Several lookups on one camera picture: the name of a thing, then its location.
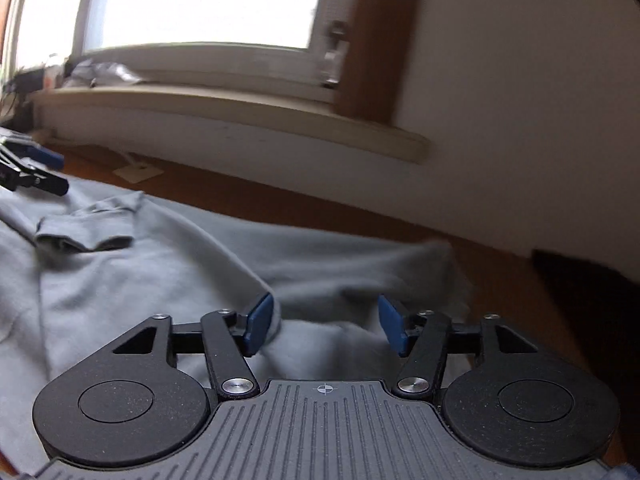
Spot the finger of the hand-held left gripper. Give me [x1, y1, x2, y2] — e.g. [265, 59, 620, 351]
[0, 160, 68, 197]
[0, 132, 63, 168]

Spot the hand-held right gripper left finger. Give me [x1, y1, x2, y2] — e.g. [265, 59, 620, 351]
[112, 292, 275, 401]

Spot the black box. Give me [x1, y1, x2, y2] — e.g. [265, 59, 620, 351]
[12, 70, 48, 93]

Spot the clear plastic bag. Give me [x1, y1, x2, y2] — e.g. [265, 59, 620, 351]
[65, 59, 143, 86]

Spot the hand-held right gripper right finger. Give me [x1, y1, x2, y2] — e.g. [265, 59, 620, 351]
[378, 294, 538, 398]

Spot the wooden window frame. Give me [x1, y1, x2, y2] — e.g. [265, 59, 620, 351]
[332, 0, 426, 126]

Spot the grey sweater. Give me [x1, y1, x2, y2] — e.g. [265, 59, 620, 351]
[0, 177, 476, 480]

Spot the white framed window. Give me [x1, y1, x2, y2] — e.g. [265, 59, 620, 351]
[0, 0, 351, 106]

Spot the white flat card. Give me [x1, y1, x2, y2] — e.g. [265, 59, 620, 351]
[112, 160, 165, 182]

